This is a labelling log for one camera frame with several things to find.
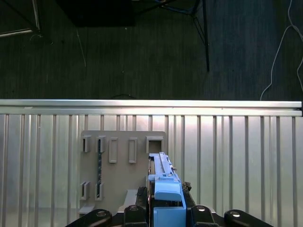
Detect black stand leg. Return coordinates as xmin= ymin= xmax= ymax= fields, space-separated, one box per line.
xmin=158 ymin=0 xmax=211 ymax=71

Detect grey parts rack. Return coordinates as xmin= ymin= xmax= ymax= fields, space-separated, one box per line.
xmin=77 ymin=130 xmax=168 ymax=216

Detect black floor box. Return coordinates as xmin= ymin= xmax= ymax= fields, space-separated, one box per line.
xmin=56 ymin=0 xmax=135 ymax=27

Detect hard disk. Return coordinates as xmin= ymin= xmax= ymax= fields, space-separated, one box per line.
xmin=144 ymin=152 xmax=187 ymax=227

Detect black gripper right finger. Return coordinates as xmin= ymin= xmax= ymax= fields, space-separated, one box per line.
xmin=181 ymin=181 xmax=272 ymax=227

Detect silver metal frame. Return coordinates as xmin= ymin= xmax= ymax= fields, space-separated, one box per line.
xmin=0 ymin=0 xmax=41 ymax=38

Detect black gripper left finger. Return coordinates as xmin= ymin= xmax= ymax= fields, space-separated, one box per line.
xmin=67 ymin=186 xmax=149 ymax=227

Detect white floor cable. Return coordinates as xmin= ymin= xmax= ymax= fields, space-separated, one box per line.
xmin=259 ymin=0 xmax=303 ymax=101

